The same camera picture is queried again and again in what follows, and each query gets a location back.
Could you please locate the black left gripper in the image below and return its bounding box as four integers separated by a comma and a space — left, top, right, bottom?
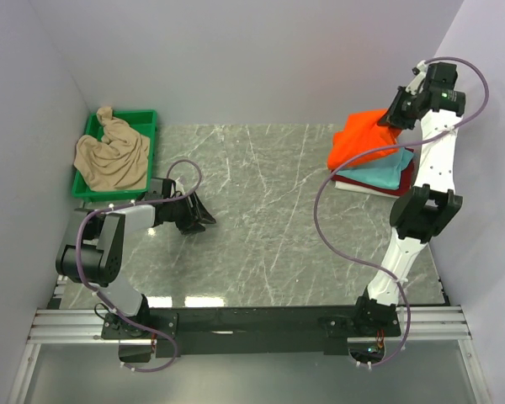
164, 191, 215, 235

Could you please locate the orange t-shirt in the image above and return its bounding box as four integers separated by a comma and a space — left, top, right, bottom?
327, 109, 401, 170

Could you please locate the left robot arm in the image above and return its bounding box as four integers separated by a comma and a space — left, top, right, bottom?
56, 178, 216, 338

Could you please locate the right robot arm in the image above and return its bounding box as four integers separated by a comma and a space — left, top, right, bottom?
352, 61, 465, 336

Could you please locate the beige t-shirt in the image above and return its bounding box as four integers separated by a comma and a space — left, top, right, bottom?
73, 107, 151, 192

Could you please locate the folded dark red t-shirt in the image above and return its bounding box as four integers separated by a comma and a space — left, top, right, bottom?
332, 156, 415, 197

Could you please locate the folded teal t-shirt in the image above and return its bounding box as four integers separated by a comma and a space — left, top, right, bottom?
337, 149, 414, 190

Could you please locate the green plastic tray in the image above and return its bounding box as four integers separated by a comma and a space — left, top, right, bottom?
72, 109, 157, 202

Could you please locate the folded white t-shirt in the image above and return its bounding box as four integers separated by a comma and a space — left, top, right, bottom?
334, 181, 399, 198

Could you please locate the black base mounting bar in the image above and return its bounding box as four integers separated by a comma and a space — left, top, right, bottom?
101, 306, 401, 358

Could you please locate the aluminium frame rail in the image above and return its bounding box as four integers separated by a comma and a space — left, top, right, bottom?
26, 306, 472, 345

